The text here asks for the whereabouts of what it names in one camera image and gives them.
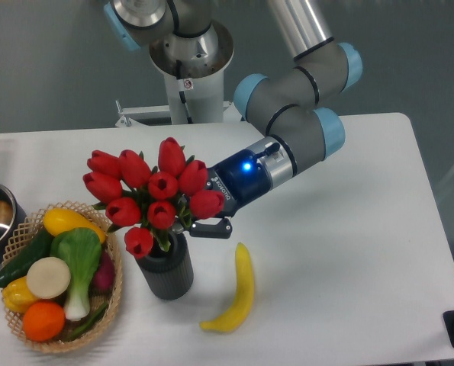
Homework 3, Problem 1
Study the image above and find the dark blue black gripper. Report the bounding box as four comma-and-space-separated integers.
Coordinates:
188, 136, 297, 239

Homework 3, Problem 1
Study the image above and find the red tulip bouquet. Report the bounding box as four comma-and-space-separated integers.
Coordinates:
83, 137, 225, 259

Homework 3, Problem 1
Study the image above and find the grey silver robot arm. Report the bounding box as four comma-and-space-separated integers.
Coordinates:
104, 1, 362, 238

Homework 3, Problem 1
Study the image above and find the dark grey ribbed vase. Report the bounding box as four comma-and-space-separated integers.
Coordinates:
136, 232, 194, 300

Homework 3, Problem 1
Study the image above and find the yellow banana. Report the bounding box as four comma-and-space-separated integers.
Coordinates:
199, 242, 255, 333

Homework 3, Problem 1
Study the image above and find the purple red sweet potato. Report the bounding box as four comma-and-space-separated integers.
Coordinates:
92, 251, 115, 291

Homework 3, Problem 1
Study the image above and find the green bok choy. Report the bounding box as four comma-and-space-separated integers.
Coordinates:
50, 227, 101, 321

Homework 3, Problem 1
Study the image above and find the green bean pod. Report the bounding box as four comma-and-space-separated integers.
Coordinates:
63, 303, 108, 342

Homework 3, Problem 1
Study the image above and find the yellow squash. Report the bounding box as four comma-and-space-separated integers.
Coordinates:
43, 208, 106, 244

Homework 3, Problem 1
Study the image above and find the white round radish slice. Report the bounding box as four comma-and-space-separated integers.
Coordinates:
26, 257, 71, 300

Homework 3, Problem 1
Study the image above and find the dark green cucumber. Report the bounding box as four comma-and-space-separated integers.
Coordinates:
0, 229, 54, 288

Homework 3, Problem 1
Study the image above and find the orange fruit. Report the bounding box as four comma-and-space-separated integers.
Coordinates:
23, 300, 66, 342

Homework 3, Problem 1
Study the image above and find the yellow bell pepper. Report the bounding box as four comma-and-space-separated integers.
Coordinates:
2, 276, 40, 313

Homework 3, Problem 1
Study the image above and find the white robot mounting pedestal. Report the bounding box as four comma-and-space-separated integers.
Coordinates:
115, 66, 244, 127

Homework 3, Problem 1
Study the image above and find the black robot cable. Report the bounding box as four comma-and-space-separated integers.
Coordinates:
175, 59, 194, 125

